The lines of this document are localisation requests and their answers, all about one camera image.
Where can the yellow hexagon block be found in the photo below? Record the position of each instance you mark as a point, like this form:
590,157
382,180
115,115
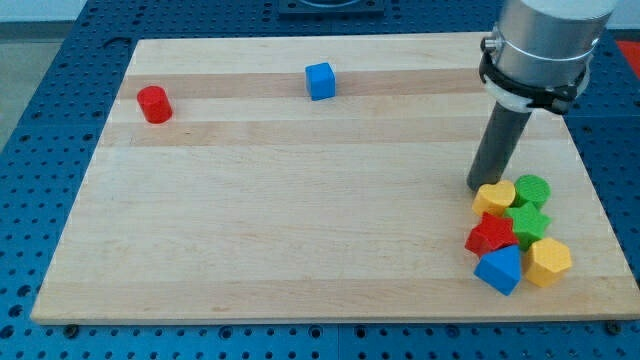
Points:
546,262

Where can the red cylinder block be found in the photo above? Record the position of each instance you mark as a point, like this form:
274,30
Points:
155,105

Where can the green star block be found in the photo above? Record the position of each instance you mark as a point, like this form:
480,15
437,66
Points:
529,224

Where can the blue triangular prism block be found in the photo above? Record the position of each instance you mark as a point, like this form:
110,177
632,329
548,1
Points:
501,269

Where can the green cylinder block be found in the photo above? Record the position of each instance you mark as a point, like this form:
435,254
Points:
531,189

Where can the red star block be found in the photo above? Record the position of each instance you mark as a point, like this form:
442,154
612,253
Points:
492,233

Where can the light wooden board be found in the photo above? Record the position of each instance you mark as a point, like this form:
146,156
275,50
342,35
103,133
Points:
255,204

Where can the blue cube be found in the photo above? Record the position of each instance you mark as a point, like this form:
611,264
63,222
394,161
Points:
320,81

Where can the grey cylindrical pointer rod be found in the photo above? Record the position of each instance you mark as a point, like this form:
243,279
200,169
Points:
499,140

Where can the yellow heart block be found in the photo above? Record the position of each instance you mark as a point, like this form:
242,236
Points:
494,198

